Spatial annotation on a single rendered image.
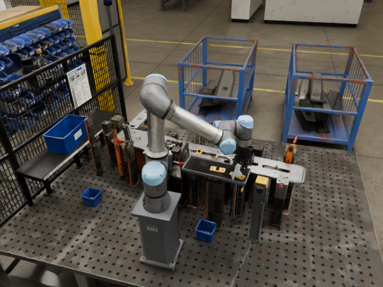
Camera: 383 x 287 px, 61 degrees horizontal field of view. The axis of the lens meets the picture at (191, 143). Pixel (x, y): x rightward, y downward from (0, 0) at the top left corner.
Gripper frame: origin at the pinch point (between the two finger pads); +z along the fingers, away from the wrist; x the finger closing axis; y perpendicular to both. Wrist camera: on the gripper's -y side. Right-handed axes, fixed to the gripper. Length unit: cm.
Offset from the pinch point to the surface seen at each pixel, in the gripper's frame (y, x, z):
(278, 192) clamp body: 17.8, 19.8, 19.1
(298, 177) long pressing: 22.0, 37.7, 17.6
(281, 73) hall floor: -157, 427, 117
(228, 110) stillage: -142, 221, 101
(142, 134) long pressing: -92, 16, 18
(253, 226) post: 12.8, 1.8, 35.9
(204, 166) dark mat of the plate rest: -19.0, -4.3, 1.7
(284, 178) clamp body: 17.8, 25.4, 12.0
